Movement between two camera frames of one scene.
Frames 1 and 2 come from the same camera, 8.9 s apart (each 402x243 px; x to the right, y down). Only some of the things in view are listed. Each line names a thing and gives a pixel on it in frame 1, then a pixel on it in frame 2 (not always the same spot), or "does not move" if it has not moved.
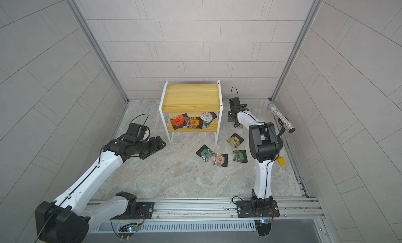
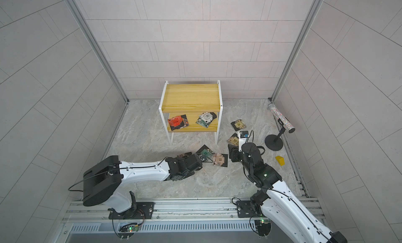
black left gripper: (156, 147) → (191, 173)
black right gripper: (231, 116) → (233, 153)
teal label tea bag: (204, 153) does not move
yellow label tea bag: (235, 140) does not move
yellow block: (281, 160) does not move
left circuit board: (127, 230) does not move
